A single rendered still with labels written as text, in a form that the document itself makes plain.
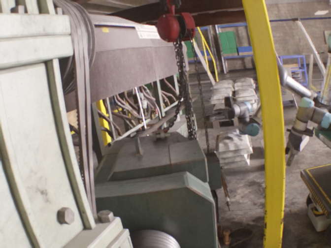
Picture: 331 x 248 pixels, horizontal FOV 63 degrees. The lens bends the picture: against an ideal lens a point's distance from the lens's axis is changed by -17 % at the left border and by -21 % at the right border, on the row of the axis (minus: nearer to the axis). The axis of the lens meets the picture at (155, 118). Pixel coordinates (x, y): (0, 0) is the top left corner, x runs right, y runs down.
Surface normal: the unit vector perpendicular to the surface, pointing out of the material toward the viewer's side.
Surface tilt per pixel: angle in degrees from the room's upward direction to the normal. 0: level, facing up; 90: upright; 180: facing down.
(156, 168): 90
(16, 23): 90
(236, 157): 64
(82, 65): 94
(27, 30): 90
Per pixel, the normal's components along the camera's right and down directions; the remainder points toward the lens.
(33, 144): 0.93, -0.09
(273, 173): -0.34, 0.22
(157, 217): 0.00, 0.18
